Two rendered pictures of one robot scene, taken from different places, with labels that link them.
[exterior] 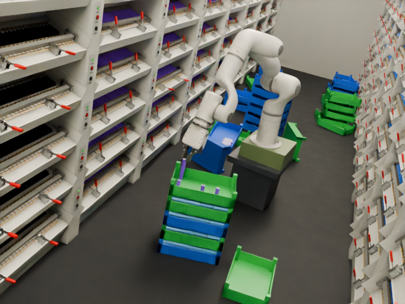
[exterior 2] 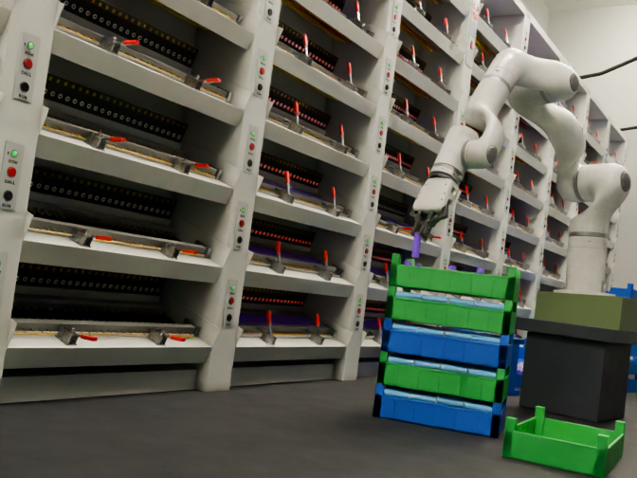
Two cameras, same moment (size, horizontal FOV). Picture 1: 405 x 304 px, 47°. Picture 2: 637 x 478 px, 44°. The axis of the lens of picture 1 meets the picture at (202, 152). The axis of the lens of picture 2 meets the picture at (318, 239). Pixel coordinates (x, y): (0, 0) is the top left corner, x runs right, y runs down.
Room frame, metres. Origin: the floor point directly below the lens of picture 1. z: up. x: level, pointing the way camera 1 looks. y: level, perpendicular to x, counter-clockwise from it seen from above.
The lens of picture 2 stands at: (-0.04, -0.33, 0.30)
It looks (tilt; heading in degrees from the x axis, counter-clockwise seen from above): 3 degrees up; 19
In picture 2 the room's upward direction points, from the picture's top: 7 degrees clockwise
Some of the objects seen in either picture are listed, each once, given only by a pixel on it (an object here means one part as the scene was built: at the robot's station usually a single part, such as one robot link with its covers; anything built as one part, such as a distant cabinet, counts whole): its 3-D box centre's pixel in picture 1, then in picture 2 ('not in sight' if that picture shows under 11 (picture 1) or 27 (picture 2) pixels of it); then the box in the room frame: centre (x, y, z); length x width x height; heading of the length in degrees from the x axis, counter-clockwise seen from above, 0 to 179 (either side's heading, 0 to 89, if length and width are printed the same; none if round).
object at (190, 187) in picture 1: (204, 184); (456, 278); (1.94, -0.04, 0.36); 0.30 x 0.20 x 0.08; 91
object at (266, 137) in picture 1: (269, 127); (586, 266); (2.61, -0.35, 0.47); 0.19 x 0.19 x 0.18
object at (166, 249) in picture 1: (190, 240); (441, 405); (1.94, -0.04, 0.04); 0.30 x 0.20 x 0.08; 91
